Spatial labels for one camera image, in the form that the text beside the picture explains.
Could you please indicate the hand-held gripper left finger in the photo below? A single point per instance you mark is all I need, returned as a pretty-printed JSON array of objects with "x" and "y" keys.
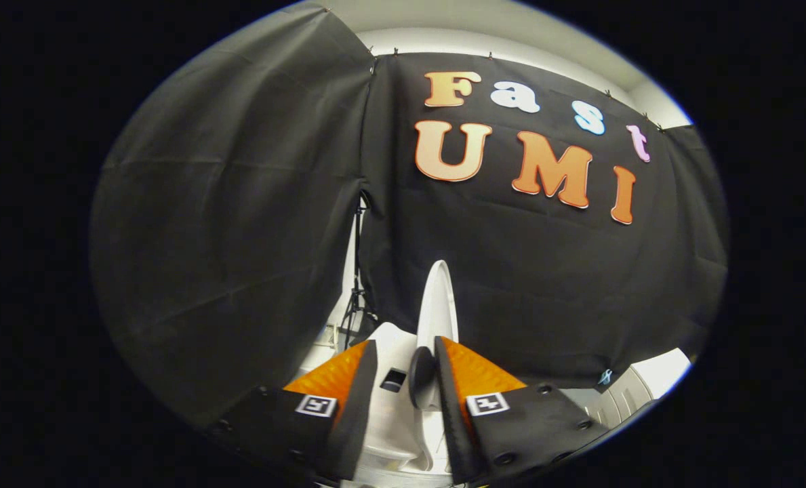
[{"x": 355, "y": 407}]

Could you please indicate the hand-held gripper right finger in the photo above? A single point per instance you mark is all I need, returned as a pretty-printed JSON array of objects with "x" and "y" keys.
[{"x": 451, "y": 420}]

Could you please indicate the white toilet lid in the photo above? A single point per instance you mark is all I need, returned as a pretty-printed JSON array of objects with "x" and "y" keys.
[{"x": 438, "y": 305}]

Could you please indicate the white toilet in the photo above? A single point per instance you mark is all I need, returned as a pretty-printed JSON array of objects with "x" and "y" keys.
[{"x": 396, "y": 434}]

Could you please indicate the black tripod stand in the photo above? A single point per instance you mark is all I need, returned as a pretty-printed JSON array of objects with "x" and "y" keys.
[{"x": 357, "y": 298}]

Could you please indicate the black backdrop cloth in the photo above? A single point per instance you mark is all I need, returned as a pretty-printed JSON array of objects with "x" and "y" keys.
[{"x": 240, "y": 237}]

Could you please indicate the white drawer cabinet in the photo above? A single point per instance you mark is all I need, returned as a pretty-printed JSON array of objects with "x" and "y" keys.
[{"x": 660, "y": 373}]

